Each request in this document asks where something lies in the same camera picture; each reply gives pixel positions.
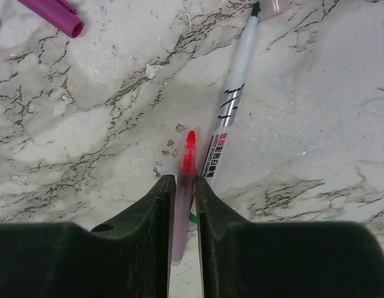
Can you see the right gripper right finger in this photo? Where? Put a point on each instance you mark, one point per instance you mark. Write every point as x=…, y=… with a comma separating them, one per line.
x=239, y=258

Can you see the clear pink pen cap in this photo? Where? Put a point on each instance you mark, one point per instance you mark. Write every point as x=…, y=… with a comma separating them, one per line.
x=272, y=8

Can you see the pink translucent red pen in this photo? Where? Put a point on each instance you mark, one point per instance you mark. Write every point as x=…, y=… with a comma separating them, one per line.
x=183, y=201

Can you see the purple pen cap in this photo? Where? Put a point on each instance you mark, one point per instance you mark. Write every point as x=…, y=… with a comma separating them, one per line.
x=59, y=13

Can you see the white whiteboard marker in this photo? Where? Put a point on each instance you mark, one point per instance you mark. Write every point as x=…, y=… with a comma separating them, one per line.
x=231, y=98

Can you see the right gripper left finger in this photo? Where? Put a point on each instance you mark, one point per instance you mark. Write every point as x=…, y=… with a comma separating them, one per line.
x=128, y=255

